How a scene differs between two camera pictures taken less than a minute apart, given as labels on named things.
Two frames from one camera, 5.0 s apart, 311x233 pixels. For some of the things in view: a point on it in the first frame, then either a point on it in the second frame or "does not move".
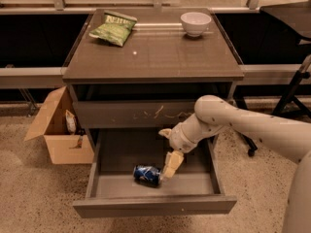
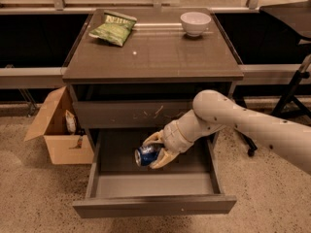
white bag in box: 71,122 does not move
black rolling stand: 294,17 does not move
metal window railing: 54,77 does not move
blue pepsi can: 147,176 → 146,154
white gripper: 177,138 → 173,136
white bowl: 195,22 does not move
